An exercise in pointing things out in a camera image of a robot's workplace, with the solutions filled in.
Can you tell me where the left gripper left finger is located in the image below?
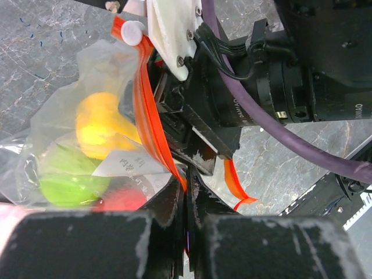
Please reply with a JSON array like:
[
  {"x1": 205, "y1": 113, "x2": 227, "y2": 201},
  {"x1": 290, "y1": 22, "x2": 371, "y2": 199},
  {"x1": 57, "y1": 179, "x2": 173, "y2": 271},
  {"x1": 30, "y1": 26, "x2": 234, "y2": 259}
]
[{"x1": 141, "y1": 176, "x2": 184, "y2": 278}]

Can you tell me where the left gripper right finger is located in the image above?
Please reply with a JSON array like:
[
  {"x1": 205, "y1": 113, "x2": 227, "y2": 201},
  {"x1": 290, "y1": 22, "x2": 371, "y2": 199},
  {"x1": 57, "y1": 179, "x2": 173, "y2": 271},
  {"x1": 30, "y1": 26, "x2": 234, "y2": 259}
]
[{"x1": 185, "y1": 166, "x2": 238, "y2": 278}]

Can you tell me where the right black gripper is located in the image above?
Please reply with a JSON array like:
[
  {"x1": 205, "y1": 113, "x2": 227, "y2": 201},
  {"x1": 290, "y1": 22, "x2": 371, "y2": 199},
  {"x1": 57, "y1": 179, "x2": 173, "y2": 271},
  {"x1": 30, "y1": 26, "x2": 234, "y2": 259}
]
[{"x1": 146, "y1": 17, "x2": 291, "y2": 177}]

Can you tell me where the red apple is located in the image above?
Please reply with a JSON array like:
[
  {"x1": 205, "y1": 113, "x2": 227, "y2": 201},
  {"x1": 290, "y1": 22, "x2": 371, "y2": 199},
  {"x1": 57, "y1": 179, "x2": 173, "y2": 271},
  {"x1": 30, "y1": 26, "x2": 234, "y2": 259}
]
[{"x1": 92, "y1": 188, "x2": 147, "y2": 212}]

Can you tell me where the clear zip top bag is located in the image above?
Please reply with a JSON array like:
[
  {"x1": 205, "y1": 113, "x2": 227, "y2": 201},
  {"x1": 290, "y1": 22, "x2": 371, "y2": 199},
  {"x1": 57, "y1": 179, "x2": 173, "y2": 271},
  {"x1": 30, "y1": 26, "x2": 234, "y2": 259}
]
[{"x1": 0, "y1": 16, "x2": 259, "y2": 212}]

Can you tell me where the yellow lemon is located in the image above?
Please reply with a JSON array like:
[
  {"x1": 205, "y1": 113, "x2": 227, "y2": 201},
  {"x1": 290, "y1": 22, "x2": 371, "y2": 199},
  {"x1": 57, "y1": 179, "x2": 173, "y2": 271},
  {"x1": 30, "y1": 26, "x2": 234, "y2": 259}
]
[{"x1": 75, "y1": 92, "x2": 142, "y2": 160}]

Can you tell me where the green apple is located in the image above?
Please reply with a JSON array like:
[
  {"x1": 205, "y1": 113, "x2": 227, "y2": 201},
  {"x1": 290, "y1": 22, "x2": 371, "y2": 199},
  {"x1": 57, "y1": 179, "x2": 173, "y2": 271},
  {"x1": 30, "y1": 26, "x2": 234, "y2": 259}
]
[{"x1": 38, "y1": 144, "x2": 111, "y2": 208}]

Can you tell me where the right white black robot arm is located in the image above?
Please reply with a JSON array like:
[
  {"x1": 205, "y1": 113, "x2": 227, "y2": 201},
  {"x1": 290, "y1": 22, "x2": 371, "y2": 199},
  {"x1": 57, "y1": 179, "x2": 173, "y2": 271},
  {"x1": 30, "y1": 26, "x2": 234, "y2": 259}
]
[{"x1": 147, "y1": 1, "x2": 371, "y2": 183}]

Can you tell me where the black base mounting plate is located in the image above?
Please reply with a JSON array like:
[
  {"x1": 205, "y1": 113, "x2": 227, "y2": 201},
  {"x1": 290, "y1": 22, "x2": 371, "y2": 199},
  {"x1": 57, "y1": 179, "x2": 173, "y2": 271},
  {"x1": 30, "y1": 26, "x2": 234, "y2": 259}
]
[{"x1": 279, "y1": 173, "x2": 371, "y2": 225}]

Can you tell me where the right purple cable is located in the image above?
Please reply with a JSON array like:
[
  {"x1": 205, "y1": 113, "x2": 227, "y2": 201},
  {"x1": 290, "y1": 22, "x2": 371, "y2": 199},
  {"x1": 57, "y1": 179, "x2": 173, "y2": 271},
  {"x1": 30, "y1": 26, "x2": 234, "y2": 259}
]
[{"x1": 200, "y1": 0, "x2": 372, "y2": 184}]

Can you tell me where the light blue cable duct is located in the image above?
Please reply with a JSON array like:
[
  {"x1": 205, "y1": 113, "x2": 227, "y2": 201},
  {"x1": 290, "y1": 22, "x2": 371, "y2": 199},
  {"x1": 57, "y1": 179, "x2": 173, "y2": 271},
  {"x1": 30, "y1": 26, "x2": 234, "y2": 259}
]
[{"x1": 343, "y1": 193, "x2": 371, "y2": 231}]

